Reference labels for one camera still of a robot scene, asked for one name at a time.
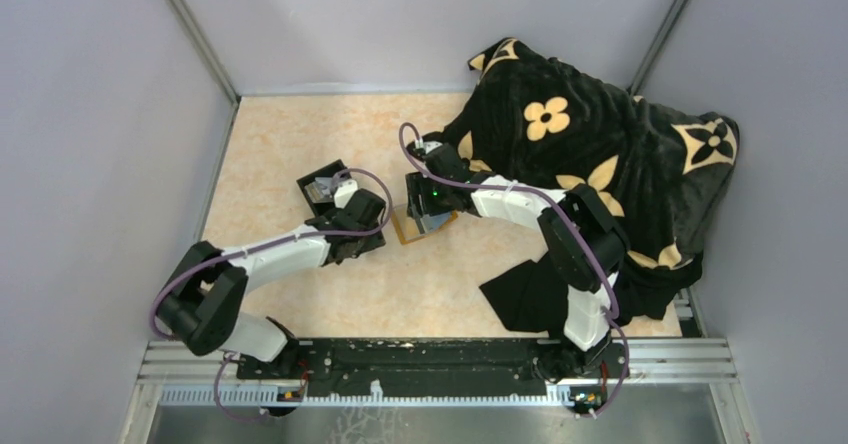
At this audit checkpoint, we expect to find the blue credit card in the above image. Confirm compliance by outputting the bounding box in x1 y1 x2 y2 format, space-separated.
416 212 457 235

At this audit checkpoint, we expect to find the white card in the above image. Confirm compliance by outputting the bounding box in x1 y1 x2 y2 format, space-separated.
305 177 339 204

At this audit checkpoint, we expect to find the black plastic box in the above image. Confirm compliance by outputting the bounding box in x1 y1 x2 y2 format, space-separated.
296 159 347 217

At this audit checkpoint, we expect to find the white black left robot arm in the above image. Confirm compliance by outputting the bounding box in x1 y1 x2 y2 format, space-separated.
152 189 387 378

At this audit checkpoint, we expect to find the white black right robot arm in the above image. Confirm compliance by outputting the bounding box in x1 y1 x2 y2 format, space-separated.
405 139 629 376

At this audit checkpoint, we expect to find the black cloth piece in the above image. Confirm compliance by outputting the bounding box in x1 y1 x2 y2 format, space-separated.
479 254 568 339

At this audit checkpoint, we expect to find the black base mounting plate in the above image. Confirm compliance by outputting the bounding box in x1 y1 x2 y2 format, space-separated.
237 338 624 398

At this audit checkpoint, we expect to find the black floral blanket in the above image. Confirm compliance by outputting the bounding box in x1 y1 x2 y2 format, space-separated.
429 37 741 325

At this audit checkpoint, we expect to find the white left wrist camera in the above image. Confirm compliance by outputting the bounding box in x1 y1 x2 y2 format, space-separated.
332 177 359 209

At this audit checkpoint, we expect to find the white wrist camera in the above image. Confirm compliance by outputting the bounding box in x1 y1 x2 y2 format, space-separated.
418 139 443 155
332 177 359 209

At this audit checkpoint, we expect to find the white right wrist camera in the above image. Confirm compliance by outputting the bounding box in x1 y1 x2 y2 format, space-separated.
418 139 443 155

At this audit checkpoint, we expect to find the aluminium front rail frame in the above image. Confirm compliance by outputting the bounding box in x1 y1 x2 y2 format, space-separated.
137 338 737 408

